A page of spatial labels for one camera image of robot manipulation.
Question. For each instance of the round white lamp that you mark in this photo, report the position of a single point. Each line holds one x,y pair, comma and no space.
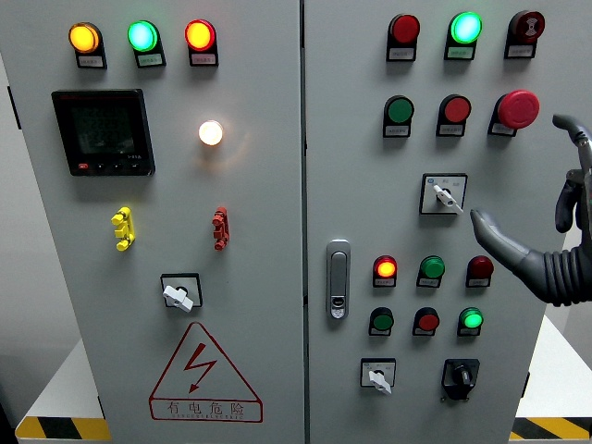
211,132

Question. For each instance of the black cabinet hinge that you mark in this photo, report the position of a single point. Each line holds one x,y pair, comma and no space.
526,384
100,407
14,108

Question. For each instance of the silver door lock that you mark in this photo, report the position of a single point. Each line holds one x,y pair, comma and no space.
338,277

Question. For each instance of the small unlit green lamp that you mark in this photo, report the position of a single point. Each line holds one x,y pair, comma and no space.
433,267

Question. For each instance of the small black-framed label plate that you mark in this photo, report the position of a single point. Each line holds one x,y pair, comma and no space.
401,54
460,53
204,59
501,130
397,131
477,282
520,51
468,332
450,130
150,60
427,282
379,332
384,282
91,61
423,332

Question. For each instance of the small dark red lamp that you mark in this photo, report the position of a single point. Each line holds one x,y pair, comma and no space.
481,267

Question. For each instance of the small green push button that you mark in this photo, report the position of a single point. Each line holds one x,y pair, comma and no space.
382,320

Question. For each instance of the small lit green lamp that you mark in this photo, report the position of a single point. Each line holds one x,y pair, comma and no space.
471,319

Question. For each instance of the large green push button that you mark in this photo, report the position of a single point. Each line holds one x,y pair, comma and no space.
400,110

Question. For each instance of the small white-plate turn switch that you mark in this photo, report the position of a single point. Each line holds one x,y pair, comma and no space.
379,378

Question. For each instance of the large unlit red lamp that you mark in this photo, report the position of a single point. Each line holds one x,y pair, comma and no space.
405,28

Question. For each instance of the large white-plate turn switch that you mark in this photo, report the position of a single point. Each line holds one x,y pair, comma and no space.
446,196

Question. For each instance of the dark red buzzer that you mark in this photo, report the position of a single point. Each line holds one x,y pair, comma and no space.
528,25

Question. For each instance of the large lit green lamp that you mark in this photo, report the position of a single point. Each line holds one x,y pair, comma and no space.
466,28
143,35

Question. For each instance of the black yellow striped tape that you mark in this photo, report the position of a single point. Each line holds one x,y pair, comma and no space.
550,427
60,427

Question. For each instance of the large red stop button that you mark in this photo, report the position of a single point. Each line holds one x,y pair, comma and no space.
519,108

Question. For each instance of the large lit red lamp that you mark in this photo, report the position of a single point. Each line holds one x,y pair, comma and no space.
200,34

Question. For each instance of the small lit red lamp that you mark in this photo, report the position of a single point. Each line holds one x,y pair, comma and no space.
386,267

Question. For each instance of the grey cabinet door with lock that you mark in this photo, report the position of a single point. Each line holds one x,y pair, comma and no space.
361,194

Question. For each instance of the grey cabinet door with display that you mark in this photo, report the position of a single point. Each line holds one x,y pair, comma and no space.
259,208

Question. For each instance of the round yellow lamp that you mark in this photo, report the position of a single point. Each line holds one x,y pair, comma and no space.
84,37

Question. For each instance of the small red push button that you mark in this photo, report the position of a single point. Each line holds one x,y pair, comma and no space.
428,320

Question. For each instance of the red warning triangle sign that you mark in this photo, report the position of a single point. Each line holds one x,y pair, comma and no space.
166,384

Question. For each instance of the large red push button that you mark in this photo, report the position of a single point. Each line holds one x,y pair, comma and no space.
456,109

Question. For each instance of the black display meter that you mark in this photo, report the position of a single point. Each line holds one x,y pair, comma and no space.
104,134

